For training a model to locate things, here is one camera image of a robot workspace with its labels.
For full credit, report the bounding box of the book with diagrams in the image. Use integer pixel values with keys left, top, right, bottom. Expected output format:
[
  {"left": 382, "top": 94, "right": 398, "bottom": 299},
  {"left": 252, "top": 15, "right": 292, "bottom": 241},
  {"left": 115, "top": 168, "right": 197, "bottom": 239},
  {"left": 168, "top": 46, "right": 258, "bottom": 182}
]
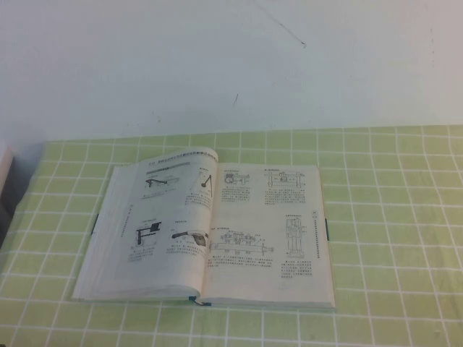
[{"left": 70, "top": 147, "right": 338, "bottom": 312}]

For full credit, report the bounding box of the green checked tablecloth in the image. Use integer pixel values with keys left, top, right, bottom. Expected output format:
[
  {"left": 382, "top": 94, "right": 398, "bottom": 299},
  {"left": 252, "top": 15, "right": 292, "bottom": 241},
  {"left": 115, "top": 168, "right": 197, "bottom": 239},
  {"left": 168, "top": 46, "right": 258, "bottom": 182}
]
[{"left": 0, "top": 124, "right": 463, "bottom": 347}]

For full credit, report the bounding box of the white panel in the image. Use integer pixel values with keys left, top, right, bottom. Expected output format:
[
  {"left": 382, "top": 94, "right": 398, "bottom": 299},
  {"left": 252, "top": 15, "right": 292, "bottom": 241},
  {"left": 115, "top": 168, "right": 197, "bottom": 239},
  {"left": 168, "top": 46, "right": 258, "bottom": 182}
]
[{"left": 0, "top": 144, "right": 15, "bottom": 203}]

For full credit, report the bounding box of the dark grey box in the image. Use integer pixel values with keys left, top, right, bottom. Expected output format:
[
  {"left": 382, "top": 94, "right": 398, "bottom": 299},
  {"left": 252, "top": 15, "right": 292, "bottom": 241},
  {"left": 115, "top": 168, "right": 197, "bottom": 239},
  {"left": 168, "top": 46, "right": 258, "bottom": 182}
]
[{"left": 0, "top": 157, "right": 35, "bottom": 251}]

